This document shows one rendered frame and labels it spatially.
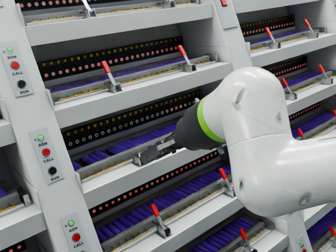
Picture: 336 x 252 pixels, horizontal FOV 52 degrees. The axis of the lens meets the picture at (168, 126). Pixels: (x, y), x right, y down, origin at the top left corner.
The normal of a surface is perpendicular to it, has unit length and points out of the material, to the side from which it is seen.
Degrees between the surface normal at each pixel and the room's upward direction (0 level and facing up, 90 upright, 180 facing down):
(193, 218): 20
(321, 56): 90
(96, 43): 90
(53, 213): 90
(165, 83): 110
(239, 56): 90
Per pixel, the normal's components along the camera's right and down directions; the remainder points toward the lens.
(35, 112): 0.54, -0.14
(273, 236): -0.12, -0.94
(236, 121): -0.70, -0.01
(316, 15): -0.78, 0.29
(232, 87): -0.66, -0.29
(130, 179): 0.62, 0.18
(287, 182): -0.29, 0.01
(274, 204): -0.12, 0.45
